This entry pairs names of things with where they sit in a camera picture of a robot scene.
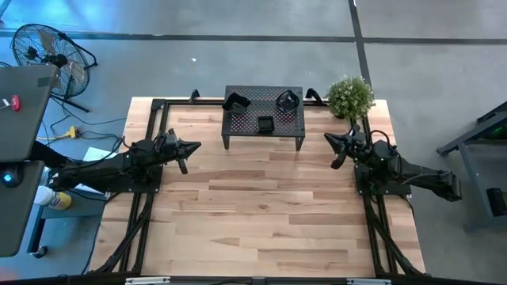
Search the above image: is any black perforated metal riser shelf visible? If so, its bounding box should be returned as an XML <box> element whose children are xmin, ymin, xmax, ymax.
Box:
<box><xmin>221</xmin><ymin>85</ymin><xmax>307</xmax><ymax>152</ymax></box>

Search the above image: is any white paper sheet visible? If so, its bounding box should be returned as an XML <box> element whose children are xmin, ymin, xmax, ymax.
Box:
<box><xmin>81</xmin><ymin>146</ymin><xmax>120</xmax><ymax>163</ymax></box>

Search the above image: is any black leaf-shaped mini plate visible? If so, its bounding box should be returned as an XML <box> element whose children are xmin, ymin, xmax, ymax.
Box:
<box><xmin>276</xmin><ymin>89</ymin><xmax>301</xmax><ymax>115</ymax></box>

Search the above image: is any green potted plant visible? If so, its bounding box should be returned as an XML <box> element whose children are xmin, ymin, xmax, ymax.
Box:
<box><xmin>326</xmin><ymin>75</ymin><xmax>375</xmax><ymax>120</ymax></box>

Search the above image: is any black wavy square mini plate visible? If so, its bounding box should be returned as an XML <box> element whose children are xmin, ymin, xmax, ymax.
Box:
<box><xmin>222</xmin><ymin>92</ymin><xmax>252</xmax><ymax>117</ymax></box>

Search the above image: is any grey desk panel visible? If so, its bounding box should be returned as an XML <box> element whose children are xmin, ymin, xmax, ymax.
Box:
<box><xmin>0</xmin><ymin>160</ymin><xmax>47</xmax><ymax>258</ymax></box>

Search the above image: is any silver metal bracket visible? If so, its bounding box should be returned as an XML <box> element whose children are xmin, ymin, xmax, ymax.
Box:
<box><xmin>125</xmin><ymin>276</ymin><xmax>171</xmax><ymax>285</ymax></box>
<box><xmin>347</xmin><ymin>278</ymin><xmax>392</xmax><ymax>285</ymax></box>

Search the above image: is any grey metal table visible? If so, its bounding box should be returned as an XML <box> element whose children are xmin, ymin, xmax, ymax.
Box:
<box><xmin>436</xmin><ymin>101</ymin><xmax>507</xmax><ymax>230</ymax></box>

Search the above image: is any black small square mini plate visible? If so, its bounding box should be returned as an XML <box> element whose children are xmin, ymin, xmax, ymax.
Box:
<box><xmin>257</xmin><ymin>115</ymin><xmax>276</xmax><ymax>134</ymax></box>

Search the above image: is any black mouse with blue light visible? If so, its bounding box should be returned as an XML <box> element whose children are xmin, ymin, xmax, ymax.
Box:
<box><xmin>0</xmin><ymin>163</ymin><xmax>25</xmax><ymax>189</ymax></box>

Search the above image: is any black box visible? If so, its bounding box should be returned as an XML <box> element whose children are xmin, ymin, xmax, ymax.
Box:
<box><xmin>486</xmin><ymin>187</ymin><xmax>507</xmax><ymax>218</ymax></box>

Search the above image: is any blue-grey desk base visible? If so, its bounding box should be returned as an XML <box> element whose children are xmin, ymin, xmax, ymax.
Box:
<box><xmin>26</xmin><ymin>168</ymin><xmax>108</xmax><ymax>259</ymax></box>

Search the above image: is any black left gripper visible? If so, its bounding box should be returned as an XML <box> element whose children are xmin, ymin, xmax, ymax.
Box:
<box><xmin>157</xmin><ymin>135</ymin><xmax>203</xmax><ymax>161</ymax></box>

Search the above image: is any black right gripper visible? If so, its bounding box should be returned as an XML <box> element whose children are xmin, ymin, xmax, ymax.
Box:
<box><xmin>323</xmin><ymin>131</ymin><xmax>368</xmax><ymax>162</ymax></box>

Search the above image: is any grey desk top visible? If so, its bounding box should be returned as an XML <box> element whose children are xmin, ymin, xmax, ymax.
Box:
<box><xmin>0</xmin><ymin>64</ymin><xmax>60</xmax><ymax>163</ymax></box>

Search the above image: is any black floor fan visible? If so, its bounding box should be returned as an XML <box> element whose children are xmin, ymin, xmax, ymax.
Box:
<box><xmin>10</xmin><ymin>23</ymin><xmax>99</xmax><ymax>114</ymax></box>

